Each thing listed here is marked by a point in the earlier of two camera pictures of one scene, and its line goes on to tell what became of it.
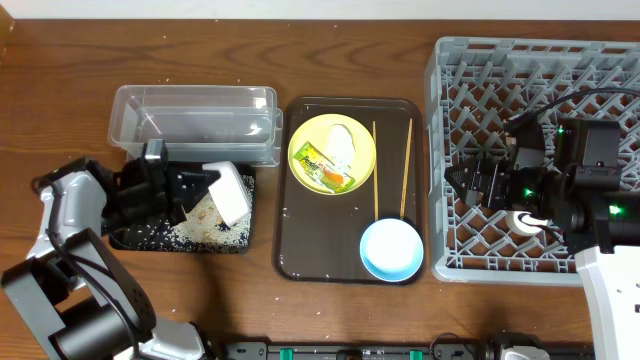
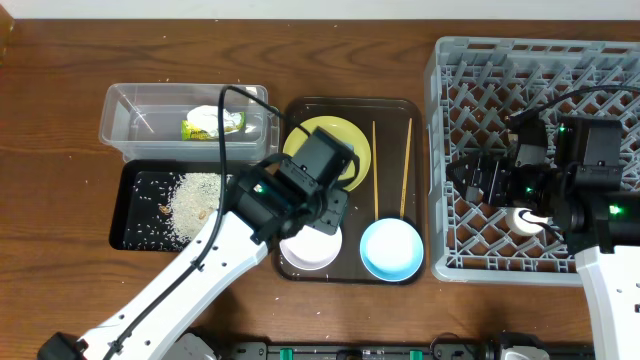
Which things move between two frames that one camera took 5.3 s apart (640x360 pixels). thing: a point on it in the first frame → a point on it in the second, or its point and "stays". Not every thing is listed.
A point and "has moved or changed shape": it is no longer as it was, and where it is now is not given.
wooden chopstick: [406, 168] stays
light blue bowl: [392, 250] stays
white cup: [523, 222] stays
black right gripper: [499, 172] stays
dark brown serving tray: [317, 237] stays
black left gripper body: [170, 190] → [330, 215]
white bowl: [229, 192] has moved or changed shape
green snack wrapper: [321, 169] has moved or changed shape
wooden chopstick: [375, 166] stays
